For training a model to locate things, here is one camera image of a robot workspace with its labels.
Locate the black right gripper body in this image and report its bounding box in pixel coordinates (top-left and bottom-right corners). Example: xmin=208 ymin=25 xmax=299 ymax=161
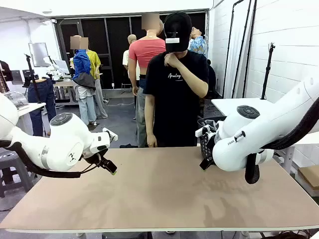
xmin=206 ymin=131 xmax=218 ymax=162

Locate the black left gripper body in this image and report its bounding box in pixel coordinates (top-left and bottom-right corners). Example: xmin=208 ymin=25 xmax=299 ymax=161
xmin=96 ymin=152 xmax=112 ymax=168

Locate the person's left forearm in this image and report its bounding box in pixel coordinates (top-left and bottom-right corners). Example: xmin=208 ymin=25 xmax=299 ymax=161
xmin=174 ymin=61 xmax=209 ymax=99

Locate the person's right forearm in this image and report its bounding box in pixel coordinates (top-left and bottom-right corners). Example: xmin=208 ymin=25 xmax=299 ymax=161
xmin=145 ymin=112 xmax=157 ymax=137

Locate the person's right hand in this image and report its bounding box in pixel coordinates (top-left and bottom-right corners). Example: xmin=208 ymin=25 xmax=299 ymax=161
xmin=147 ymin=134 xmax=158 ymax=148

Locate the person's left hand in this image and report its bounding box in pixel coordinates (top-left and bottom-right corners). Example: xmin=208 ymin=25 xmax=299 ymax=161
xmin=164 ymin=51 xmax=184 ymax=68

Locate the black mesh basket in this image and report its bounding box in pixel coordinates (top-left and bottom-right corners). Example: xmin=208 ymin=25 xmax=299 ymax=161
xmin=197 ymin=116 xmax=225 ymax=160

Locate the person in black t-shirt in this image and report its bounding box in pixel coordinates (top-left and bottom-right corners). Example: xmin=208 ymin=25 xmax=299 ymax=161
xmin=143 ymin=11 xmax=210 ymax=235

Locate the dark blue jeans form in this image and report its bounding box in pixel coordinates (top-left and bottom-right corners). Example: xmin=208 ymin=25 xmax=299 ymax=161
xmin=27 ymin=77 xmax=57 ymax=137

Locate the wooden background table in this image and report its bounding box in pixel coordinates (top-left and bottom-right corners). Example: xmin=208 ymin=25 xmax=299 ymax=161
xmin=52 ymin=80 xmax=77 ymax=103

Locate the white desk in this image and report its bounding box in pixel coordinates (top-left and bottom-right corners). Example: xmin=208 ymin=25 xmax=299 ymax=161
xmin=14 ymin=102 xmax=47 ymax=140

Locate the grey plastic stool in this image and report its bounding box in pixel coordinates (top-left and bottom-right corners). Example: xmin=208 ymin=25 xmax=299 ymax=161
xmin=0 ymin=148 xmax=34 ymax=199

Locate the mannequin with blue jacket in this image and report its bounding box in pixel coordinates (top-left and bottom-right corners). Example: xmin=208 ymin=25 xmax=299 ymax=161
xmin=72 ymin=36 xmax=97 ymax=126

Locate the mannequin with yellow shirt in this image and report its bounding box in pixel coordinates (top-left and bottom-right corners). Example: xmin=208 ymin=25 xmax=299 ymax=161
xmin=86 ymin=37 xmax=109 ymax=120

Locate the figure in floral blue shirt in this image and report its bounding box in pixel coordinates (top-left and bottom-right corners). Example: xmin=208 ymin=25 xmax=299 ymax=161
xmin=188 ymin=26 xmax=209 ymax=58

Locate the brown cardboard box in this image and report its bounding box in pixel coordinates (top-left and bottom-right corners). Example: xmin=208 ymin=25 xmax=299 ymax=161
xmin=298 ymin=165 xmax=319 ymax=194

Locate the mannequin with red top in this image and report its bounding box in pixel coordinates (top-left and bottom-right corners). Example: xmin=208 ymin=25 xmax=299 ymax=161
xmin=127 ymin=13 xmax=167 ymax=148

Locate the grey framed board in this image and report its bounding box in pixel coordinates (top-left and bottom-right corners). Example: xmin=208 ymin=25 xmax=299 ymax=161
xmin=28 ymin=42 xmax=50 ymax=68

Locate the black baseball cap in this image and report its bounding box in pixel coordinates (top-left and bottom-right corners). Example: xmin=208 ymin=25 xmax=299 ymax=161
xmin=164 ymin=11 xmax=192 ymax=53

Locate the black tripod with slanted pole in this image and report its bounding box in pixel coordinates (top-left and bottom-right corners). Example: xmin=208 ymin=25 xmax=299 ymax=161
xmin=24 ymin=53 xmax=42 ymax=104

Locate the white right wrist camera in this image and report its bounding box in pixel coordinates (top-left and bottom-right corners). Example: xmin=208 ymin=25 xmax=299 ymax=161
xmin=195 ymin=125 xmax=212 ymax=137

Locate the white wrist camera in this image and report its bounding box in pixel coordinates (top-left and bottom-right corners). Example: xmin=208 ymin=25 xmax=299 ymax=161
xmin=102 ymin=127 xmax=118 ymax=143
xmin=195 ymin=125 xmax=212 ymax=137

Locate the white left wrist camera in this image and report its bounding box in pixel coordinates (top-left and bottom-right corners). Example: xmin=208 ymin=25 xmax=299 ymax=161
xmin=102 ymin=127 xmax=118 ymax=143

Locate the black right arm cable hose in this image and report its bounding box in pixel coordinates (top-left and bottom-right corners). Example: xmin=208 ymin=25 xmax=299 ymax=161
xmin=245 ymin=97 xmax=319 ymax=185

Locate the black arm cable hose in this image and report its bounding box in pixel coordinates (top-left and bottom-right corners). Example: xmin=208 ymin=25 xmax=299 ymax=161
xmin=0 ymin=140 xmax=82 ymax=179
xmin=245 ymin=97 xmax=319 ymax=185

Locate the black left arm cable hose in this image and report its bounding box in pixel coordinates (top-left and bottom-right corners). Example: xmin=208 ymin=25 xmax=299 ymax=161
xmin=0 ymin=140 xmax=82 ymax=179

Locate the black wall pipe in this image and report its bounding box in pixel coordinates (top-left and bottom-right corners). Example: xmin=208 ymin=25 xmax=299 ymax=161
xmin=223 ymin=0 xmax=244 ymax=98
xmin=243 ymin=0 xmax=257 ymax=98
xmin=232 ymin=0 xmax=251 ymax=98

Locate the black tripod by white wall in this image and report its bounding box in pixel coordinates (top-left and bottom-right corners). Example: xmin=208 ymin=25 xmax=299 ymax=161
xmin=260 ymin=42 xmax=276 ymax=100

